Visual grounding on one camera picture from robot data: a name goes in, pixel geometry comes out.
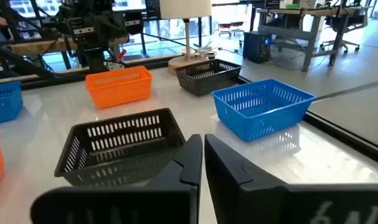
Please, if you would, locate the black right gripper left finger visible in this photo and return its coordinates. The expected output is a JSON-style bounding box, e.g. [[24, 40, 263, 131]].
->
[[29, 133, 204, 224]]

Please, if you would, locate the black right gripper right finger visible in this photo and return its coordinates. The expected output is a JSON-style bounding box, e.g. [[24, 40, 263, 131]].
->
[[204, 133, 378, 224]]

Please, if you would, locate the black plastic basket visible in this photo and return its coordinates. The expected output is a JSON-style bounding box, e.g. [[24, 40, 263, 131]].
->
[[54, 108, 187, 187], [175, 58, 243, 97]]

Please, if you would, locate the blue plastic basket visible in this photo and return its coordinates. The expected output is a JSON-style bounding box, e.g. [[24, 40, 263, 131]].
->
[[210, 78, 316, 142], [0, 81, 24, 126]]

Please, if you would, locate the black computer tower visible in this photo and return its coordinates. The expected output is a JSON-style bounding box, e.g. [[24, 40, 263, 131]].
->
[[242, 30, 273, 65]]

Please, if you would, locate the grey office desk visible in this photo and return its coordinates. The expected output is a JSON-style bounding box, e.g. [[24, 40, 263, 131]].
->
[[256, 5, 372, 73]]

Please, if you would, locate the red stool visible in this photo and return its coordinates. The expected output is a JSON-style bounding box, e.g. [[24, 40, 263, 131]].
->
[[231, 21, 245, 35], [218, 22, 233, 37]]

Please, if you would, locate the wooden table board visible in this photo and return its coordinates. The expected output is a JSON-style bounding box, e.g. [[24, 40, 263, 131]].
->
[[0, 55, 177, 84]]

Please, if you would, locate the table lamp white shade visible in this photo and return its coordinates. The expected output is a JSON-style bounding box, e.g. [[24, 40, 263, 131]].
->
[[159, 0, 219, 76]]

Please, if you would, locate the wooden top workbench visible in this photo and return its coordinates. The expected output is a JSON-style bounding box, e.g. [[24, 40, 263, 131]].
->
[[7, 34, 149, 71]]

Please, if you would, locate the black office chair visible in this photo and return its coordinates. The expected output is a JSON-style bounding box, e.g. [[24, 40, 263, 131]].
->
[[319, 12, 369, 56]]

